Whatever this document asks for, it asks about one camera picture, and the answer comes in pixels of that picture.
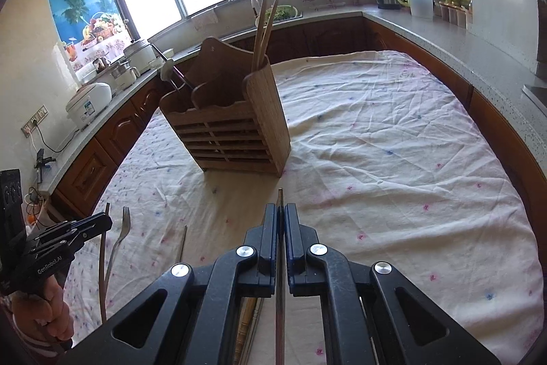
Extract wooden lower cabinets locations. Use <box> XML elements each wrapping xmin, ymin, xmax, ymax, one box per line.
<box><xmin>51</xmin><ymin>16</ymin><xmax>547</xmax><ymax>246</ymax></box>

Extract white hanging towel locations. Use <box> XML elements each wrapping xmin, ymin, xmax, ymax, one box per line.
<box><xmin>190</xmin><ymin>9</ymin><xmax>219</xmax><ymax>33</ymax></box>

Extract large metal fork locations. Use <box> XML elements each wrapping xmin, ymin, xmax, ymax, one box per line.
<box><xmin>104</xmin><ymin>206</ymin><xmax>131</xmax><ymax>289</ymax></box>

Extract metal chopstick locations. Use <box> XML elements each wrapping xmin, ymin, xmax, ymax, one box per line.
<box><xmin>275</xmin><ymin>187</ymin><xmax>286</xmax><ymax>365</ymax></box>
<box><xmin>250</xmin><ymin>299</ymin><xmax>264</xmax><ymax>365</ymax></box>
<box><xmin>177</xmin><ymin>225</ymin><xmax>189</xmax><ymax>263</ymax></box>

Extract white plastic jug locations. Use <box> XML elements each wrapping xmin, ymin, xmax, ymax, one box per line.
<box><xmin>405</xmin><ymin>0</ymin><xmax>439</xmax><ymax>19</ymax></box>

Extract person's left hand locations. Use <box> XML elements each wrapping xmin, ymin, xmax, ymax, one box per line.
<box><xmin>11</xmin><ymin>275</ymin><xmax>74</xmax><ymax>349</ymax></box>

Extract white electric pot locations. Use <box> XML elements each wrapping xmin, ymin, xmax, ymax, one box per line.
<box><xmin>123</xmin><ymin>39</ymin><xmax>157</xmax><ymax>73</ymax></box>

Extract row of seasoning jars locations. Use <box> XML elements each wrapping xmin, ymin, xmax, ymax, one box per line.
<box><xmin>433</xmin><ymin>1</ymin><xmax>473</xmax><ymax>28</ymax></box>

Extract colander with green vegetables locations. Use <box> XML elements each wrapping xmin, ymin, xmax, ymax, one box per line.
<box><xmin>264</xmin><ymin>5</ymin><xmax>297</xmax><ymax>22</ymax></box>

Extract black phone holder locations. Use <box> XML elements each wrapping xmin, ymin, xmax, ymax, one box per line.
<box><xmin>33</xmin><ymin>149</ymin><xmax>56</xmax><ymax>183</ymax></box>

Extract wooden chopstick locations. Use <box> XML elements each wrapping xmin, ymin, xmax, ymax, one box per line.
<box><xmin>262</xmin><ymin>0</ymin><xmax>280</xmax><ymax>62</ymax></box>
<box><xmin>98</xmin><ymin>201</ymin><xmax>111</xmax><ymax>324</ymax></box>
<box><xmin>252</xmin><ymin>0</ymin><xmax>271</xmax><ymax>73</ymax></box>
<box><xmin>236</xmin><ymin>297</ymin><xmax>257</xmax><ymax>365</ymax></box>

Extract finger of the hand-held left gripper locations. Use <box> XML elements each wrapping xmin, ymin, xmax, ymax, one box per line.
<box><xmin>39</xmin><ymin>224</ymin><xmax>114</xmax><ymax>260</ymax></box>
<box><xmin>26</xmin><ymin>213</ymin><xmax>114</xmax><ymax>246</ymax></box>

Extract white rice cooker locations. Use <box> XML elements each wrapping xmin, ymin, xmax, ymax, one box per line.
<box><xmin>65</xmin><ymin>82</ymin><xmax>113</xmax><ymax>130</ymax></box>

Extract small metal fork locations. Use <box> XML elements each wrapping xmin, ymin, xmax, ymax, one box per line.
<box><xmin>149</xmin><ymin>43</ymin><xmax>193</xmax><ymax>92</ymax></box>

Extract floral white tablecloth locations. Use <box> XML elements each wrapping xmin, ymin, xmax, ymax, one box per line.
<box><xmin>64</xmin><ymin>49</ymin><xmax>545</xmax><ymax>365</ymax></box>

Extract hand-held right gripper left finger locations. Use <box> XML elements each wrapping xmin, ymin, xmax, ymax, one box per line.
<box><xmin>57</xmin><ymin>203</ymin><xmax>283</xmax><ymax>365</ymax></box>

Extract wooden utensil holder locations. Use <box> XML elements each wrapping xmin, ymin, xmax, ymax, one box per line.
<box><xmin>159</xmin><ymin>37</ymin><xmax>292</xmax><ymax>178</ymax></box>

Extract wall poster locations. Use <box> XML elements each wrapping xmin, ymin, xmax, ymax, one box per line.
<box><xmin>46</xmin><ymin>0</ymin><xmax>131</xmax><ymax>73</ymax></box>

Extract grey kitchen countertop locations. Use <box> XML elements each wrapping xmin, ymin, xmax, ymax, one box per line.
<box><xmin>38</xmin><ymin>3</ymin><xmax>547</xmax><ymax>195</ymax></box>

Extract wall power outlet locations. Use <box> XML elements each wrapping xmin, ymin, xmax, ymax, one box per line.
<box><xmin>21</xmin><ymin>104</ymin><xmax>49</xmax><ymax>135</ymax></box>

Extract gas stove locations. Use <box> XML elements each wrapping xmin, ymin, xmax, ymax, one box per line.
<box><xmin>521</xmin><ymin>83</ymin><xmax>547</xmax><ymax>117</ymax></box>

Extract small steel cooking appliance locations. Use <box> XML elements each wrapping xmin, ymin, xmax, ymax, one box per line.
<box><xmin>109</xmin><ymin>61</ymin><xmax>141</xmax><ymax>93</ymax></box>

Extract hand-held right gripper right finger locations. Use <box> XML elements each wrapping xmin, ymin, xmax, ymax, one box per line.
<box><xmin>284</xmin><ymin>203</ymin><xmax>503</xmax><ymax>365</ymax></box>

